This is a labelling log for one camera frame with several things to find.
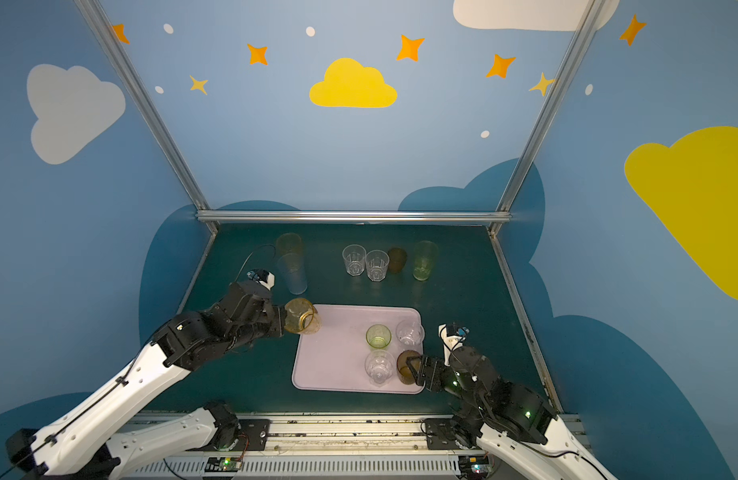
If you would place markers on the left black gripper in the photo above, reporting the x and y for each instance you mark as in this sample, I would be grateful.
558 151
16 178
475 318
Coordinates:
276 318

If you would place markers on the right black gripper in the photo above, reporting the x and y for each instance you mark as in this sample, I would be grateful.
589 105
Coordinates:
430 372

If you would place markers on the dark amber dimpled glass front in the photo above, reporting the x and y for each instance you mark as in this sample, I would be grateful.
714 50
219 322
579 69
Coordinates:
404 369

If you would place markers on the dark amber dimpled glass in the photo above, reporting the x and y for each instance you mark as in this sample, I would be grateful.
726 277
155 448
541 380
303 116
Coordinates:
404 369
397 260

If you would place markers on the clear faceted glass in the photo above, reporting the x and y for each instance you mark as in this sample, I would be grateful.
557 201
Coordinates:
410 333
379 366

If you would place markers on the short orange glass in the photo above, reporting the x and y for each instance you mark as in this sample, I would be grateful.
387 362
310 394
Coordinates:
301 317

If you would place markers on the small green glass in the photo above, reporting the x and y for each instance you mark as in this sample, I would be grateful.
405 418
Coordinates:
378 336

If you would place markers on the lilac plastic tray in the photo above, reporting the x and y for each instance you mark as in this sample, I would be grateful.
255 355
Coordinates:
334 358

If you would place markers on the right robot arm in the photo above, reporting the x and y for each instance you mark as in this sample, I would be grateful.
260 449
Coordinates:
507 421

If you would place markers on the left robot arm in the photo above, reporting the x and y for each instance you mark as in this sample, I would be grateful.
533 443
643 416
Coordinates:
87 443

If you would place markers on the tall blue frosted glass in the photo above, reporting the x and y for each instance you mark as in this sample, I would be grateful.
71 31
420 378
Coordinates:
292 268

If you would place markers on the tall amber glass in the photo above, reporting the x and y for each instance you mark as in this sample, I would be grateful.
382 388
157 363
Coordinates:
289 243

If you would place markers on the right controller board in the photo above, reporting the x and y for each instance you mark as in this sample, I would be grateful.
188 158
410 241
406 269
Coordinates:
474 467

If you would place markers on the controller board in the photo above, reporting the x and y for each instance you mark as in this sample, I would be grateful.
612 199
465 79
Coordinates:
224 465
474 467

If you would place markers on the tall green glass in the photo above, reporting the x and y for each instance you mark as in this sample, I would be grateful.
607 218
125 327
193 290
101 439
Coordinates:
425 256

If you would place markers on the dark amber dimpled glass back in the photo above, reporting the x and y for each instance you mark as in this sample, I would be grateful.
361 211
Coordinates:
397 260

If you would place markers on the left controller board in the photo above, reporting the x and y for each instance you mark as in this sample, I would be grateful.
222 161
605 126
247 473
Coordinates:
224 465

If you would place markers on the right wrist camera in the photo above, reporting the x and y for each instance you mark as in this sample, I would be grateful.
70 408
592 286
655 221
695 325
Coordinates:
452 337

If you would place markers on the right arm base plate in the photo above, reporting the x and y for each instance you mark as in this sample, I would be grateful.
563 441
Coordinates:
445 434

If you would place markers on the aluminium mounting rail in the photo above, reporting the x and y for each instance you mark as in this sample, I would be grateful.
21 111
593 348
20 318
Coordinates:
330 447

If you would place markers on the back horizontal aluminium frame bar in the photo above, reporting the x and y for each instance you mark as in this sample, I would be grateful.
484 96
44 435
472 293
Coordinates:
352 217

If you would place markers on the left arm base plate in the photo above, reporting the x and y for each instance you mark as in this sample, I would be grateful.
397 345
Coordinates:
243 435

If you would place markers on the left aluminium frame post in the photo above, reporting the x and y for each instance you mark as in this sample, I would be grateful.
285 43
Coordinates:
98 22

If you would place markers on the aluminium frame post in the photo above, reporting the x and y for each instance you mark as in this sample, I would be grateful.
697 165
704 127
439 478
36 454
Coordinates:
98 22
568 68

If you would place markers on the right aluminium frame post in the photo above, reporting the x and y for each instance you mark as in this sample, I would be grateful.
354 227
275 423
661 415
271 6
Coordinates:
568 68

